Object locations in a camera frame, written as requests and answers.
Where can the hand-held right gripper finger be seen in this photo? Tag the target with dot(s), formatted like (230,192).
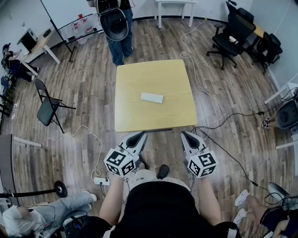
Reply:
(185,144)
(202,142)

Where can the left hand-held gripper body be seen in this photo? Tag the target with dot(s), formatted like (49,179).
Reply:
(119,161)

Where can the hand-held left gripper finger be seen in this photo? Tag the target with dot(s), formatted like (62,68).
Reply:
(144,143)
(125,140)

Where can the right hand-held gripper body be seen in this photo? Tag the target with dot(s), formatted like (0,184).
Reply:
(202,163)

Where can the small white box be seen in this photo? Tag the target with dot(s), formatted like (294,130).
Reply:
(152,97)

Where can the person's left forearm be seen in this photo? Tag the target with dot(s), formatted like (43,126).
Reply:
(111,202)

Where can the person's right forearm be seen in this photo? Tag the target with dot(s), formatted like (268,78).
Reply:
(209,202)

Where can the white power strip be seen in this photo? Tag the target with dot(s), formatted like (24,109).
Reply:
(102,181)
(15,109)

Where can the person's beige shorts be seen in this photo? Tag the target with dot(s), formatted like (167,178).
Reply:
(144,176)

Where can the person's black shoe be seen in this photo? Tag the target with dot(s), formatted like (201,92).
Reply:
(163,170)

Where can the person's black shirt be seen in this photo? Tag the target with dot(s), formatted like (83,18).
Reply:
(160,209)

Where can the black round-base stand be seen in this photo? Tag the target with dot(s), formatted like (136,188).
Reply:
(61,188)

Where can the black folding chair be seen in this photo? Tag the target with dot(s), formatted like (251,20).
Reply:
(45,111)

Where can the black office chair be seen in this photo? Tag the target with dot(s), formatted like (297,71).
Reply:
(221,41)
(270,46)

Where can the small white roll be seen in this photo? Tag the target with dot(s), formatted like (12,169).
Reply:
(233,40)

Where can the grey table with white leg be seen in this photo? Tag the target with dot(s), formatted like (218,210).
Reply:
(5,162)

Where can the clear water jug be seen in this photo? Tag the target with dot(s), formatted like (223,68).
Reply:
(79,35)
(88,28)

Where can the orange wooden desk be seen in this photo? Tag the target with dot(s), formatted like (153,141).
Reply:
(259,30)

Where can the wooden desk with white legs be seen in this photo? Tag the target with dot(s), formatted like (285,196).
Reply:
(40,44)

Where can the dark desk object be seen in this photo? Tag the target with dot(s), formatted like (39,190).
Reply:
(47,33)

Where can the small white-framed monitor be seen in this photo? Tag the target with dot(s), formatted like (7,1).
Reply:
(28,41)

